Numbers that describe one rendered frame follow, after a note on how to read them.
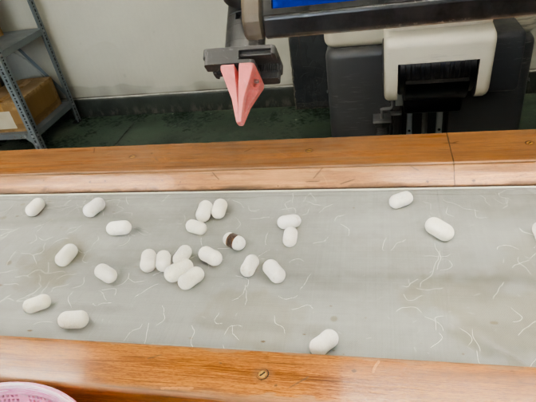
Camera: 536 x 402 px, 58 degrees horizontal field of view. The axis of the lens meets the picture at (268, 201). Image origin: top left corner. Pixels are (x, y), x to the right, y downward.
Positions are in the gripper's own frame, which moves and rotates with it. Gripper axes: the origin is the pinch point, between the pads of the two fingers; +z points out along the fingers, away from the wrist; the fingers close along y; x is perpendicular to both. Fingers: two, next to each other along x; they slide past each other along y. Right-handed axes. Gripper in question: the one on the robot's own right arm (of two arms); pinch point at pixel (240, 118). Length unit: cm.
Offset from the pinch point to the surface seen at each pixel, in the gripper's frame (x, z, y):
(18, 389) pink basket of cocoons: -17.1, 34.1, -15.0
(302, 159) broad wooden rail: 9.6, 3.0, 7.3
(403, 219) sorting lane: 3.9, 13.2, 21.8
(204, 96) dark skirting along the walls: 182, -91, -78
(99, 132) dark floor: 175, -69, -138
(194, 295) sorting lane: -5.3, 24.3, -2.5
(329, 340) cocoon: -11.0, 28.1, 14.0
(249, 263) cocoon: -4.2, 20.2, 3.6
